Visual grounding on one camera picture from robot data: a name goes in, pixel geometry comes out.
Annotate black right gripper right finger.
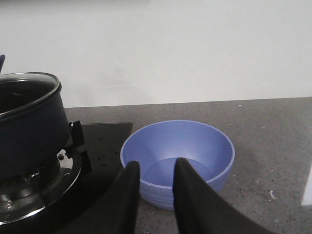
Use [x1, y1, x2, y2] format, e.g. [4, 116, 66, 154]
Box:
[173, 158, 273, 234]

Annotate light blue plastic bowl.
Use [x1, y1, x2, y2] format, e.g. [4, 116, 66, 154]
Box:
[120, 120, 235, 210]

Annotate black glass gas hob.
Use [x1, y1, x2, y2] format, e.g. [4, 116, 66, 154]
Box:
[0, 123, 132, 234]

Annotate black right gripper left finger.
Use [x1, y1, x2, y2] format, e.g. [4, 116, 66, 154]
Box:
[52, 161, 140, 234]

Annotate black pan support ring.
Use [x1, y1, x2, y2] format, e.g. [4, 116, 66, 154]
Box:
[0, 120, 93, 226]

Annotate dark blue cooking pot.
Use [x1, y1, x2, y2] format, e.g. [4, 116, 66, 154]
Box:
[0, 55, 70, 181]

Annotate black gas burner head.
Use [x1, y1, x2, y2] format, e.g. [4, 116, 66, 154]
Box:
[0, 157, 63, 217]

